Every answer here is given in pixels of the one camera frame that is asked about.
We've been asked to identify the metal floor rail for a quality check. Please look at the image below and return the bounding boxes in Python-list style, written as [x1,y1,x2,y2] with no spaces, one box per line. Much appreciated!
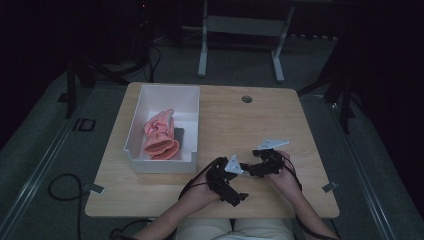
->
[0,96,88,240]
[328,102,398,240]

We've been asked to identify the white metal desk frame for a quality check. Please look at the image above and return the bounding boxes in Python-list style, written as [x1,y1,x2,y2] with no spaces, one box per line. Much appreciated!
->
[181,0,296,84]

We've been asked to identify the person's left hand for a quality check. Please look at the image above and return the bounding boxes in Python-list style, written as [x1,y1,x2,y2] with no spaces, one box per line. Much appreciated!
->
[183,175,224,210]

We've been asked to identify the pink glove red print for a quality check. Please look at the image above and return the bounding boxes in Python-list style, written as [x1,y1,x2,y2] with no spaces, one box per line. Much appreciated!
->
[142,108,177,158]

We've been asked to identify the black looped floor cable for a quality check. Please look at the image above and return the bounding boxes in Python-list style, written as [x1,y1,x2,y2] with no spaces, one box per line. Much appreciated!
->
[47,173,84,240]

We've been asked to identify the bundle of black cables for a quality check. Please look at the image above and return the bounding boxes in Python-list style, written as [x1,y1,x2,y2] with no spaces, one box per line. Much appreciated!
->
[133,41,163,84]

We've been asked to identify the right hand-held gripper cable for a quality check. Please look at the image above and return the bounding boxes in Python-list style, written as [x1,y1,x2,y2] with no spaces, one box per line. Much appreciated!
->
[283,155,340,240]

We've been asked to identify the left hand-held gripper cable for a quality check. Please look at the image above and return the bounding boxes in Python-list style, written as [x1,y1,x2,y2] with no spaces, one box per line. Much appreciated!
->
[177,160,218,202]

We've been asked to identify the white plastic box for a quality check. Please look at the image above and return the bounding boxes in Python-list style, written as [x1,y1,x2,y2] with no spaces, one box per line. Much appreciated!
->
[123,84,201,175]

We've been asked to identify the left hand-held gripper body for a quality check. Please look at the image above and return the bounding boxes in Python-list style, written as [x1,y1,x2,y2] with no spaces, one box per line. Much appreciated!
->
[205,154,250,208]

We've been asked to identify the black floor stand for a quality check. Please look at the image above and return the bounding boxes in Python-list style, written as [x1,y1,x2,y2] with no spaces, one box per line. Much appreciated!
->
[297,39,359,135]
[57,49,151,120]

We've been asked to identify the person's legs in beige trousers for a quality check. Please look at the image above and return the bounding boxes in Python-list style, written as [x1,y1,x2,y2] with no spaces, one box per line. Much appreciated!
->
[175,218,296,240]

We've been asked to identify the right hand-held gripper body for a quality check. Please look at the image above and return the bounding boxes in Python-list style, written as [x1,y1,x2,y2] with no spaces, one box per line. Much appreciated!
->
[248,137,291,178]

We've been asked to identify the grey knit glove labelled cuff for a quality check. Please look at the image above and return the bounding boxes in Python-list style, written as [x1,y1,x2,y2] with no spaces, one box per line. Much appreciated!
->
[173,127,186,148]

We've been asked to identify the person's right hand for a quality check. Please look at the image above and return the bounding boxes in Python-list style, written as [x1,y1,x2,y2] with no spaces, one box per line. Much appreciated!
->
[267,150,302,198]

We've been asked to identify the hand-held gripper cable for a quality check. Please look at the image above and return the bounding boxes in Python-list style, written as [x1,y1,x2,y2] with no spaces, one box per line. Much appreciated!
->
[177,160,218,202]
[283,155,340,240]

